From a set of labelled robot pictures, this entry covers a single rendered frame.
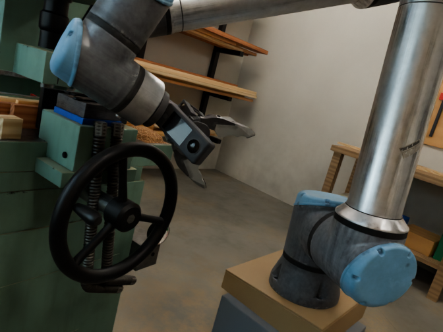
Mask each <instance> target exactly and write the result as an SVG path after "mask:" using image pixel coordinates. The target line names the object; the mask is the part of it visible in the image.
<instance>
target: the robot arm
mask: <svg viewBox="0 0 443 332"><path fill-rule="evenodd" d="M397 2H399V7H398V11H397V14H396V19H395V21H394V26H393V29H392V33H391V36H390V41H389V44H388V48H387V52H386V56H385V59H384V64H383V66H382V71H381V74H380V78H379V81H378V86H377V89H376V93H375V97H374V101H373V104H372V108H371V111H370V116H369V120H368V123H367V128H366V130H365V135H364V138H363V143H362V146H361V151H360V153H359V158H358V161H357V165H356V168H355V173H354V175H353V180H352V183H351V188H350V191H349V195H348V198H346V197H344V196H340V195H337V194H332V193H328V192H321V191H316V190H302V191H300V192H299V193H298V195H297V197H296V200H295V203H294V204H293V205H294V206H293V211H292V215H291V220H290V223H289V228H288V232H287V237H286V240H285V245H284V249H283V254H282V255H281V257H280V259H279V260H278V261H277V263H276V264H275V266H274V267H273V268H272V270H271V272H270V278H269V283H270V285H271V287H272V288H273V289H274V290H275V291H276V292H277V293H278V294H279V295H280V296H282V297H283V298H285V299H286V300H288V301H290V302H292V303H295V304H298V305H300V306H304V307H307V308H313V309H328V308H332V307H334V306H335V305H336V304H337V303H338V301H339V298H340V289H341V290H342V291H343V292H344V293H345V294H346V295H348V296H350V297H351V298H352V299H354V301H356V302H357V303H359V304H361V305H363V306H368V307H379V306H384V305H387V304H388V303H389V302H393V301H395V300H397V299H398V298H399V297H401V296H402V295H403V294H404V293H405V292H406V291H407V290H408V289H409V287H410V286H411V284H412V279H414V278H415V276H416V272H417V261H416V258H415V256H414V254H413V253H412V251H411V250H410V249H409V248H408V247H406V246H404V245H405V241H406V239H407V235H408V232H409V227H408V226H407V224H406V222H405V221H404V219H403V217H402V214H403V210H404V207H405V203H406V201H407V197H408V194H409V190H410V188H411V183H412V181H413V177H414V174H415V170H416V168H417V164H418V161H419V157H420V154H421V150H422V148H423V144H424V141H425V137H426V135H427V130H428V126H429V124H430V120H431V117H432V113H433V111H434V106H435V104H436V100H437V97H438V93H439V91H440V87H441V84H442V80H443V0H97V1H96V2H95V3H94V5H93V7H92V8H91V9H90V11H89V13H88V14H87V15H86V17H85V19H84V20H83V21H82V19H80V18H73V19H72V20H71V21H70V23H69V24H68V26H67V27H66V29H65V31H64V33H63V34H62V36H61V38H60V40H59V41H58V43H57V45H56V48H55V50H54V52H53V55H52V56H51V60H50V63H49V67H50V70H51V72H52V73H53V74H54V75H55V76H57V77H58V78H60V79H61V80H62V81H64V82H66V83H67V85H68V86H69V87H73V88H75V89H77V90H78V91H79V92H82V93H83V94H84V95H86V96H88V97H89V98H91V99H93V100H94V101H96V102H98V103H99V104H100V105H103V106H104V107H105V108H107V109H109V110H110V111H112V112H114V113H115V114H116V115H115V116H116V117H117V118H118V119H120V118H121V117H122V118H123V119H125V120H126V121H128V122H130V123H131V124H133V125H135V126H138V125H144V126H146V127H149V126H152V125H153V124H155V123H156V124H157V125H158V126H159V127H160V128H161V130H162V131H163V133H164V135H165V138H166V140H167V141H168V142H170V143H171V147H172V150H173V152H174V154H173V155H174V158H175V161H176V164H177V166H178V167H179V168H180V170H182V172H184V174H186V176H188V177H189V178H190V179H191V180H192V181H193V182H194V183H195V184H197V185H199V186H200V187H202V188H206V183H205V181H204V179H203V178H202V174H201V172H200V171H199V170H198V168H199V165H201V164H202V162H203V161H204V160H205V159H206V158H207V157H208V156H209V154H210V153H211V152H212V150H213V149H214V148H215V144H214V143H213V142H212V141H211V140H210V138H209V136H210V130H214V131H215V133H216V134H217V135H218V137H219V138H225V137H226V136H231V135H232V136H236V137H239V136H244V137H246V138H250V137H253V136H255V133H254V132H253V131H252V130H251V129H250V128H249V127H247V126H245V125H243V124H241V123H238V122H236V121H235V120H234V119H232V118H231V117H222V116H219V115H214V114H209V115H207V116H204V115H203V113H202V112H200V111H199V110H198V109H197V108H195V107H194V106H192V105H191V104H190V103H189V102H187V101H186V100H184V99H183V100H182V102H181V103H180V104H179V105H176V104H175V103H173V102H172V101H171V100H170V99H169V94H168V93H167V92H166V91H165V84H164V83H163V82H162V81H161V80H160V79H158V78H157V77H155V76H154V75H153V74H152V73H150V72H149V71H147V70H146V69H145V68H144V67H142V66H141V65H139V64H138V63H137V62H136V61H134V58H135V57H136V55H137V54H138V52H139V51H140V50H141V49H142V47H143V45H144V44H145V43H146V41H147V39H148V38H154V37H158V36H166V35H170V34H174V33H176V32H183V31H187V30H195V29H199V28H207V27H211V26H219V25H223V24H231V23H235V22H243V21H248V20H255V19H259V18H267V17H271V16H279V15H283V14H291V13H298V12H303V11H310V10H315V9H322V8H326V7H335V6H339V5H346V4H352V5H353V6H354V7H355V8H357V9H367V8H371V7H378V6H382V5H388V4H392V3H397ZM182 104H185V105H183V106H182ZM196 113H197V114H198V115H200V116H198V115H196Z"/></svg>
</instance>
